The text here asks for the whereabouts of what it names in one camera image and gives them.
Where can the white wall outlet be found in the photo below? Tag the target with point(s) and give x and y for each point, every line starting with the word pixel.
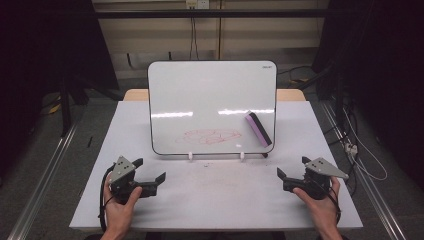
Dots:
pixel 197 4

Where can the white board stand clip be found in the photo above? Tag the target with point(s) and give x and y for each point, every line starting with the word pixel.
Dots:
pixel 242 156
pixel 190 156

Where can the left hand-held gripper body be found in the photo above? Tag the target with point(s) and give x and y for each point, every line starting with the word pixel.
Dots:
pixel 122 170

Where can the white whiteboard with black rim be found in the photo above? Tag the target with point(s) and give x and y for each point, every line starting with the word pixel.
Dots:
pixel 200 90

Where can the black horizontal bar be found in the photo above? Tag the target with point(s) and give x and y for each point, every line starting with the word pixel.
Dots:
pixel 206 13

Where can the black curtain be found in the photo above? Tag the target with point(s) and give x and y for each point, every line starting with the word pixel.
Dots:
pixel 383 66
pixel 40 50

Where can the person's left hand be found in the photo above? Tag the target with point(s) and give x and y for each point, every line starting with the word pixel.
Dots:
pixel 118 215

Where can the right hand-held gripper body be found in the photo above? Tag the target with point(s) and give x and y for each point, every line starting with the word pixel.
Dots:
pixel 320 173

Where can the metal floor rail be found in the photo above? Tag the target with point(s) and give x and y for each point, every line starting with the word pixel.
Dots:
pixel 370 186
pixel 40 186

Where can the person's right hand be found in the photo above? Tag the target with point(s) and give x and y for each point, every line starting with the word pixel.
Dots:
pixel 325 213

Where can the purple and black eraser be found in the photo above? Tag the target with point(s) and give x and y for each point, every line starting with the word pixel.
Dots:
pixel 258 128

